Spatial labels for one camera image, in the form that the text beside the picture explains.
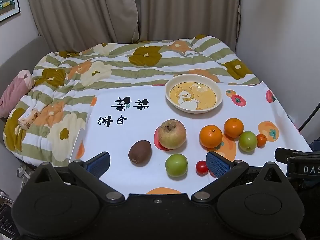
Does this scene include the large orange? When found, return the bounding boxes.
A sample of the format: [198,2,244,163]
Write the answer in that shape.
[199,125,223,148]
[224,118,244,138]

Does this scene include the floral striped quilt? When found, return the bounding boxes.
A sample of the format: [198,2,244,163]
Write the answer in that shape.
[1,35,259,166]

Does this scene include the green apple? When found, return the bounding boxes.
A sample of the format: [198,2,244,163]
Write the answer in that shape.
[165,154,188,177]
[239,131,258,152]

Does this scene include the yellowish red apple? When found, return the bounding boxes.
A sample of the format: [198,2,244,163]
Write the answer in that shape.
[158,119,187,150]

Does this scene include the grey headboard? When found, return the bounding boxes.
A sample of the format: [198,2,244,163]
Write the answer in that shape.
[0,36,51,95]

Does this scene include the brown kiwi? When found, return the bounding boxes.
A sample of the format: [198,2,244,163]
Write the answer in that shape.
[128,140,152,164]

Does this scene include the cream duck bowl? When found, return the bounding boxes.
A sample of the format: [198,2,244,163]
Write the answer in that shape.
[165,74,222,114]

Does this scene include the pink plush pillow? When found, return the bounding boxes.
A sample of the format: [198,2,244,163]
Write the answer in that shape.
[1,70,34,118]

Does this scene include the red cherry tomato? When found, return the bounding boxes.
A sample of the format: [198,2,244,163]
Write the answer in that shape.
[195,160,209,176]

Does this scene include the beige curtains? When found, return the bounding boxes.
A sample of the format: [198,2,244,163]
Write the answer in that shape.
[28,0,240,51]

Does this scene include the small tissue packet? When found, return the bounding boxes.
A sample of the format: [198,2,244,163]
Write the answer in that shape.
[18,107,39,130]

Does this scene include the small tangerine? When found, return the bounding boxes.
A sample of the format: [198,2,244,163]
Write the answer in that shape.
[256,133,267,147]

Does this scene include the framed wall picture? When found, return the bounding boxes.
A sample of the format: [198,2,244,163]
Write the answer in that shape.
[0,0,21,22]

